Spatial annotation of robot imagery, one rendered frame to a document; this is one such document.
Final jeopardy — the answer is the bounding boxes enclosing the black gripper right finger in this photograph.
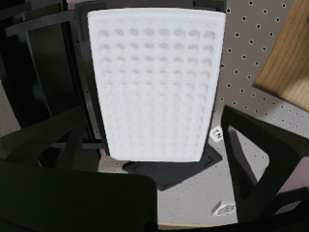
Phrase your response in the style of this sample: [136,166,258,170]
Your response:
[220,105,309,222]

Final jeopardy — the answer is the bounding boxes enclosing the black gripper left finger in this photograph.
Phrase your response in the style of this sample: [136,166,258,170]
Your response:
[0,105,87,170]

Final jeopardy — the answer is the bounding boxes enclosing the white multi-well plate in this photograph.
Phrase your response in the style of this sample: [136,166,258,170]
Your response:
[88,8,226,161]

